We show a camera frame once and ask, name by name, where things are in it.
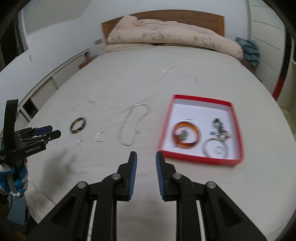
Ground dark tortoiseshell bangle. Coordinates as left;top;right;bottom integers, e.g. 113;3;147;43
70;117;86;134

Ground red jewelry box tray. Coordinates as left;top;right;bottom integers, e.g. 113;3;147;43
158;94;244;166

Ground blue white gloved hand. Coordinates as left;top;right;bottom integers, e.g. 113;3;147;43
1;158;29;197

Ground amber bangle in box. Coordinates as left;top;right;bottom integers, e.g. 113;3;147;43
172;121;201;149

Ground silver bangle in box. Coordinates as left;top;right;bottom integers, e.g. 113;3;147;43
202;138;228;159

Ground left wooden nightstand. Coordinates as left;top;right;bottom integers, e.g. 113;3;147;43
79;55;98;69

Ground beige pillow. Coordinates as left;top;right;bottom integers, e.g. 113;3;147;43
99;43;154;55

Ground pink floral duvet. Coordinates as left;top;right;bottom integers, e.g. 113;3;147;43
107;16;243;60

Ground red bag in wardrobe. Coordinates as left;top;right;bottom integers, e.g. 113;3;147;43
273;76;285;100

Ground blue crumpled cloth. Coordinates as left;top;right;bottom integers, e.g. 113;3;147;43
238;39;260;67

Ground wooden headboard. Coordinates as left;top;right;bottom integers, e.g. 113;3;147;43
101;9;225;45

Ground white wardrobe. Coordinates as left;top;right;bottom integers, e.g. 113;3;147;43
248;1;295;109

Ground low white wall cabinet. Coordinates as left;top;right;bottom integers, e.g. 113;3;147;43
15;49;89;130

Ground wall switch plate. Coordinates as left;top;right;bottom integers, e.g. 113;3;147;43
94;39;103;45

